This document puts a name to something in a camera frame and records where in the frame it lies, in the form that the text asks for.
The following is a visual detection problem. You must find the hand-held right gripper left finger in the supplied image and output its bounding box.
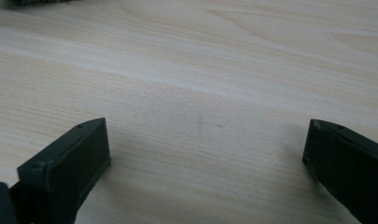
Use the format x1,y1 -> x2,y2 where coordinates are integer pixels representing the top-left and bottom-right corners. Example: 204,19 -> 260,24
8,117 -> 112,224

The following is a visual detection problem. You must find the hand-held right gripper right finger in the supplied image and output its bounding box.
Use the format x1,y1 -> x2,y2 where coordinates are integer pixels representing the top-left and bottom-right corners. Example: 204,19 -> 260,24
301,119 -> 378,224

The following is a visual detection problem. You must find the grey textured cloth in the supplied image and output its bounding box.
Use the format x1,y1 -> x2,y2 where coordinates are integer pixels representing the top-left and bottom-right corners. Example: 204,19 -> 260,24
10,0 -> 73,7

